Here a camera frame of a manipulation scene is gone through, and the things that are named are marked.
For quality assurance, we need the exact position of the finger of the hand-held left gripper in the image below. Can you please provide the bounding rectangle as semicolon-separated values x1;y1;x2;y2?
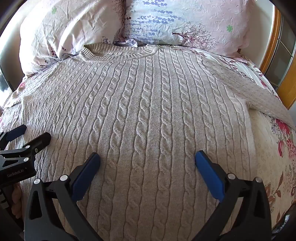
0;132;52;164
0;124;27;147

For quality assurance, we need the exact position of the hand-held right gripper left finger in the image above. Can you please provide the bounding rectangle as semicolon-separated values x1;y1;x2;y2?
24;152;104;241

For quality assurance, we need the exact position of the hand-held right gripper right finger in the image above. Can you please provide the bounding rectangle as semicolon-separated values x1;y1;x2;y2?
194;150;272;241

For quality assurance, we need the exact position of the beige cable-knit sweater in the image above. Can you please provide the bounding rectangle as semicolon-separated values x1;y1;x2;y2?
2;43;296;241

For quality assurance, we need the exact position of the person's left hand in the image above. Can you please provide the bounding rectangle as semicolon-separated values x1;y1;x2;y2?
9;183;23;217

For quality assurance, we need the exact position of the floral bed sheet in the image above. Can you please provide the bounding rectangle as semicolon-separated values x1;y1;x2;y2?
0;45;296;231

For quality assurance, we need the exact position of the grey headboard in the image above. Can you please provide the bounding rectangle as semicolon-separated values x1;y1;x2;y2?
0;21;27;92

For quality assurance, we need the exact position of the wooden framed glass door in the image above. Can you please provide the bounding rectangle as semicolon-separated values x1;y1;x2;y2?
259;5;296;110

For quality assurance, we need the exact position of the pink and blue floral pillow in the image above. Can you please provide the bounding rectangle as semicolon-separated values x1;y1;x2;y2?
122;0;252;58

